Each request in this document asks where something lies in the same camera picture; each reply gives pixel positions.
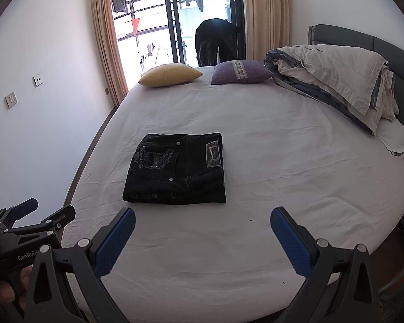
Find black denim pants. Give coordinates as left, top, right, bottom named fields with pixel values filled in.
left=122, top=133, right=226, bottom=205

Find left hand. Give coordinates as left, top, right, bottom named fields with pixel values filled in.
left=0, top=266, right=33, bottom=311

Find white flat pillow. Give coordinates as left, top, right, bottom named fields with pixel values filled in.
left=376, top=119, right=404, bottom=156

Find beige grey folded duvet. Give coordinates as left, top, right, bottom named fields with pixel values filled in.
left=264, top=44, right=399, bottom=135

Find yellow pillow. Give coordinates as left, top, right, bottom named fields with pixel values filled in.
left=138, top=63, right=203, bottom=87

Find red triangular flag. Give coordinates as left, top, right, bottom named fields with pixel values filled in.
left=131, top=18, right=140, bottom=37

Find dark grey headboard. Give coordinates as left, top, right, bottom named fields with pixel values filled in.
left=307, top=23, right=404, bottom=135

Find purple patterned pillow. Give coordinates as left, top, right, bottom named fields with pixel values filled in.
left=211, top=60, right=274, bottom=85

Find left beige curtain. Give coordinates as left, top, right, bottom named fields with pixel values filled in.
left=90, top=0, right=128, bottom=107

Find beige curtain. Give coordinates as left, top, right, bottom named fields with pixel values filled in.
left=90, top=0, right=128, bottom=107
left=244, top=0, right=290, bottom=61

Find black garment on rack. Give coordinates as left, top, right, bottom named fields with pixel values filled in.
left=195, top=18, right=241, bottom=67

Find right beige curtain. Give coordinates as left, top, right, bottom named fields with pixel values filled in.
left=244, top=0, right=290, bottom=61

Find white wall socket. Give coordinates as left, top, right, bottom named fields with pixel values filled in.
left=5, top=92, right=18, bottom=109

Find black balcony door frame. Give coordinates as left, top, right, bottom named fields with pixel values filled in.
left=165, top=0, right=245, bottom=66

